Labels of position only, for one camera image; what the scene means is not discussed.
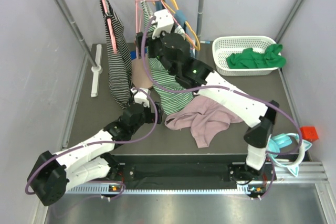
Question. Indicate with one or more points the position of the pink hanger under black top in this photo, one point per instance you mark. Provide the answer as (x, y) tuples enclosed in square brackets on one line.
[(109, 23)]

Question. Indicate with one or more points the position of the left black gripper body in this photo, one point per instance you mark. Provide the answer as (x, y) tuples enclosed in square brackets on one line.
[(148, 117)]

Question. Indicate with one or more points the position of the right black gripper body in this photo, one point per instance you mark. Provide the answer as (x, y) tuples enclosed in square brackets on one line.
[(155, 48)]

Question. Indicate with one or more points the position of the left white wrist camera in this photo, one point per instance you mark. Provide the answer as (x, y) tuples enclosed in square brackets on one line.
[(140, 96)]

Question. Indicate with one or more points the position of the pink hanger under green top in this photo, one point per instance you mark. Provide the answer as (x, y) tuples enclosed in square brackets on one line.
[(180, 20)]

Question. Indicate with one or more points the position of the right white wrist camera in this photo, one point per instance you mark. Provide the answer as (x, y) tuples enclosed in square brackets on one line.
[(163, 22)]

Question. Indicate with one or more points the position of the red cube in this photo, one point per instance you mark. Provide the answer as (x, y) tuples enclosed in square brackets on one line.
[(309, 133)]

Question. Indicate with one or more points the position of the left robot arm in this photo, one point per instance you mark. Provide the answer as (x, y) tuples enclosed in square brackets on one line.
[(55, 174)]

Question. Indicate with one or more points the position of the black white striped tank top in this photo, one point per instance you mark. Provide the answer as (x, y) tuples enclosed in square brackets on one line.
[(119, 64)]

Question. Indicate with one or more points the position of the white plastic basket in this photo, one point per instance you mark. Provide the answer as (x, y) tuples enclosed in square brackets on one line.
[(223, 47)]

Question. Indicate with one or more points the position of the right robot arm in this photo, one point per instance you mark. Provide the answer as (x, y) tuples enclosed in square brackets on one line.
[(173, 52)]

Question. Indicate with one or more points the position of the blue flat object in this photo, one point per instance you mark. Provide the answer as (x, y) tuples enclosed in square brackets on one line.
[(134, 55)]

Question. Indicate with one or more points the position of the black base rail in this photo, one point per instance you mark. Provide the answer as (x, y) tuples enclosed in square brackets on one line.
[(185, 171)]

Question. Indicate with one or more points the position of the pink hanger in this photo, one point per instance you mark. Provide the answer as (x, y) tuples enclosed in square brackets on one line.
[(138, 17), (109, 23), (180, 20)]

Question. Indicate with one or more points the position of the white slotted cable duct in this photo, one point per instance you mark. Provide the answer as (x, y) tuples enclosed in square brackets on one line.
[(113, 189)]

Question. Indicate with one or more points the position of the yellow hanger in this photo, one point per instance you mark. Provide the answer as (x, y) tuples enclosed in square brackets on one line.
[(181, 14)]

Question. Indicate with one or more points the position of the pink tank top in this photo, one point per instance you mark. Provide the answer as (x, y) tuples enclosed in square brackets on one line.
[(205, 118)]

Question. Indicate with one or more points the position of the green white striped tank top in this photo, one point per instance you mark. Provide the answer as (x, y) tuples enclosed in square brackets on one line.
[(170, 102)]

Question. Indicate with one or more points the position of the green garment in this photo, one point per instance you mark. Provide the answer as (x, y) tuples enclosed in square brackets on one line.
[(249, 59)]

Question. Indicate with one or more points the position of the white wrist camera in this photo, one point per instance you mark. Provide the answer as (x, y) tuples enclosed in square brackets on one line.
[(140, 96), (163, 22)]

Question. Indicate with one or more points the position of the brown cardboard sheet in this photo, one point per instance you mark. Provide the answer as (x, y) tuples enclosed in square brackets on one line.
[(139, 76)]

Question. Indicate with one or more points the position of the blue tank top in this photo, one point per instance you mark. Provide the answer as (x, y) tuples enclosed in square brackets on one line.
[(181, 16)]

